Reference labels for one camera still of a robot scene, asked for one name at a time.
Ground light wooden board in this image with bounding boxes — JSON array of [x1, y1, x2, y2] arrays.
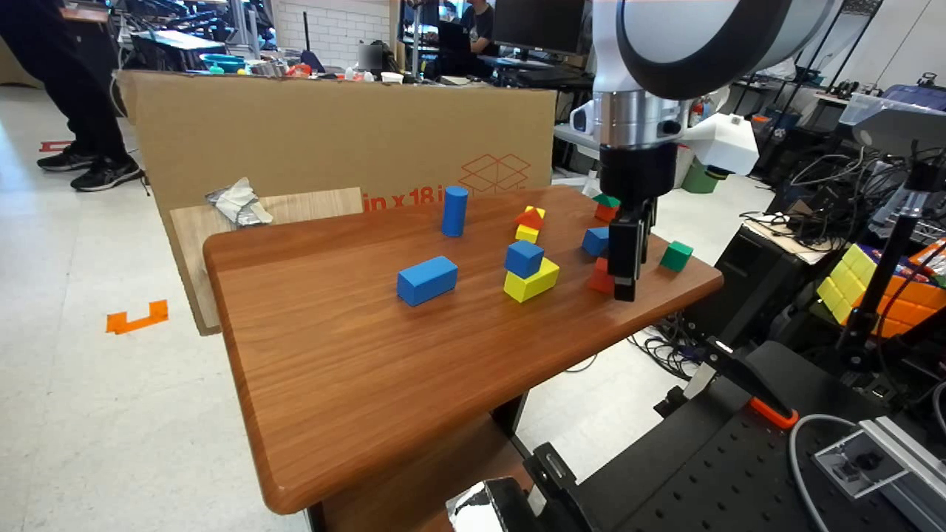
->
[[169, 182, 367, 336]]

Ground black computer monitor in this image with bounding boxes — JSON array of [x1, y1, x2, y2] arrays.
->
[[491, 0, 597, 59]]

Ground tall blue block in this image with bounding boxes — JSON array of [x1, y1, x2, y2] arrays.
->
[[441, 182, 473, 240]]

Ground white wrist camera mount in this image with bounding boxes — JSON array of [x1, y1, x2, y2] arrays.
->
[[685, 110, 761, 181]]

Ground green bin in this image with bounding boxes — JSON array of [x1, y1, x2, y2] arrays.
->
[[679, 160, 727, 198]]

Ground blue cube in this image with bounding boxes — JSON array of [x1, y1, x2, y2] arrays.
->
[[501, 240, 546, 281]]

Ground yellow sticky note pad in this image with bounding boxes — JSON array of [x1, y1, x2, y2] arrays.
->
[[812, 241, 881, 327]]

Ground black camera stand pole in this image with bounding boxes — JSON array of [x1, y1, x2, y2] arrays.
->
[[834, 155, 940, 381]]

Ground crumpled clear plastic bag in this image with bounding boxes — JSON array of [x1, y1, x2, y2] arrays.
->
[[203, 175, 278, 229]]

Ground blue rectangular block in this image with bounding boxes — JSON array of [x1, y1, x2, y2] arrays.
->
[[393, 253, 460, 311]]

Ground orange tape floor mark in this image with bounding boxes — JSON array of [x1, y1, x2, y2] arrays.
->
[[102, 299, 170, 336]]

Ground aluminium rail with label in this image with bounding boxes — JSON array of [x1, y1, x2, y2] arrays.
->
[[812, 413, 946, 532]]

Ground white cable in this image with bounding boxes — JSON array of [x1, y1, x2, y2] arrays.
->
[[787, 411, 862, 532]]

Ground black sneaker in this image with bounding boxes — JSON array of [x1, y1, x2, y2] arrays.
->
[[68, 154, 148, 195], [36, 144, 87, 178]]

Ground yellow L-shaped block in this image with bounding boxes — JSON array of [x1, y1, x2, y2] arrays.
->
[[498, 256, 563, 308]]

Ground large cardboard box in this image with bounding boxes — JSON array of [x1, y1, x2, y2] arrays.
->
[[118, 68, 562, 240]]

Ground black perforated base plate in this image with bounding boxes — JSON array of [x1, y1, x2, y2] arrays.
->
[[563, 336, 946, 532]]

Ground wooden table pedestal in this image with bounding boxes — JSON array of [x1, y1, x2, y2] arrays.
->
[[308, 411, 537, 532]]

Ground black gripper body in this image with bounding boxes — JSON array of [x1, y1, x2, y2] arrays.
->
[[597, 139, 682, 226]]

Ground black tool with orange grip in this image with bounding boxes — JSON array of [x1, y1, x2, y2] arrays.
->
[[699, 340, 803, 433]]

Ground orange box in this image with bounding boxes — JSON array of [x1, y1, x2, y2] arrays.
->
[[866, 244, 946, 343]]

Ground white office chair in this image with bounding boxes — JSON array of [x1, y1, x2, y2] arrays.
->
[[551, 95, 606, 169]]

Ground floor cable bundle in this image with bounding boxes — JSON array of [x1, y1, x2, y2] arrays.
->
[[631, 318, 727, 384]]

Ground person's black trousers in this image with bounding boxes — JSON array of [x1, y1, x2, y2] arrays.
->
[[0, 0, 130, 166]]

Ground blue arch block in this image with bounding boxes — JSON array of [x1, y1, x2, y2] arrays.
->
[[580, 223, 614, 260]]

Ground green cube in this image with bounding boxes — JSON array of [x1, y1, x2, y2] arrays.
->
[[655, 240, 693, 278]]

